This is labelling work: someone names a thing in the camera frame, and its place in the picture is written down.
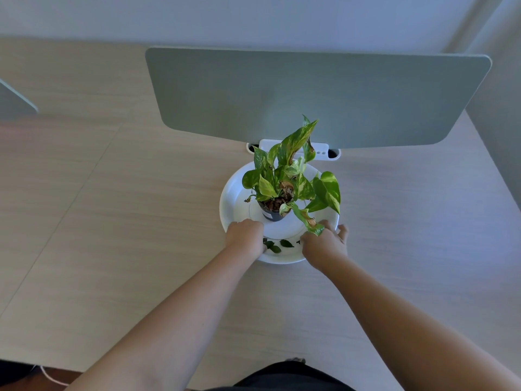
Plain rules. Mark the person's left hand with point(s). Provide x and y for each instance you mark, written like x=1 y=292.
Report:
x=245 y=240

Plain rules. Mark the person's right hand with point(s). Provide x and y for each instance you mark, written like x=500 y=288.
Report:
x=323 y=250

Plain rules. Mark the person's left fingers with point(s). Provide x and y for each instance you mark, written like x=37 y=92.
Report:
x=249 y=224

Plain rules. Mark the person's right little finger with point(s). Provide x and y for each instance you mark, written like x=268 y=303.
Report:
x=342 y=232

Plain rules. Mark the white round plate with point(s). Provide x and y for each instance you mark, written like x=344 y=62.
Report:
x=234 y=199

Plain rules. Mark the person's left forearm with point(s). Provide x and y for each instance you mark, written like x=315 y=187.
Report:
x=175 y=329

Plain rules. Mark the person's right forearm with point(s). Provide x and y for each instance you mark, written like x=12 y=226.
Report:
x=407 y=333

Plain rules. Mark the dark green cut leaf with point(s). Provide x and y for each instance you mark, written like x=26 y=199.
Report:
x=268 y=243
x=286 y=243
x=275 y=249

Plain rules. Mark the green potted plant black pot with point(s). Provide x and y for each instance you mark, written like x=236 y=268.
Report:
x=281 y=175

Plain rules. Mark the large grey-green desk divider panel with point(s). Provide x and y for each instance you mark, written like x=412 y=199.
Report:
x=317 y=93

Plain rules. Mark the person's black clothing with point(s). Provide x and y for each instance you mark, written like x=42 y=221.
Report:
x=293 y=378

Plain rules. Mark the small grey-green desk divider panel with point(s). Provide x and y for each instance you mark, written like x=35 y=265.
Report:
x=14 y=105

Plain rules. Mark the black fabric item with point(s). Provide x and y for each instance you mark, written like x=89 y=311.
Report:
x=14 y=372

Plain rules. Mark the white divider clamp bracket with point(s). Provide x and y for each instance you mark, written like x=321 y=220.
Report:
x=321 y=150

